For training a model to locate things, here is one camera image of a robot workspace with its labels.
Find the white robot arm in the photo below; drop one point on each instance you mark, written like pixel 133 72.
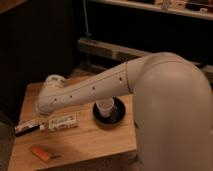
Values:
pixel 172 108

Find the white paper cup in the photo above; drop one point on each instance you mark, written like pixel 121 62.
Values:
pixel 105 106

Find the black round plate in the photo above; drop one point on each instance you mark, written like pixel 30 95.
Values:
pixel 117 113

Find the white plastic bottle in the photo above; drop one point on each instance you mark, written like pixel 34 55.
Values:
pixel 59 123

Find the wooden table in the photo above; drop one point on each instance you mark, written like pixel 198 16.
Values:
pixel 89 140

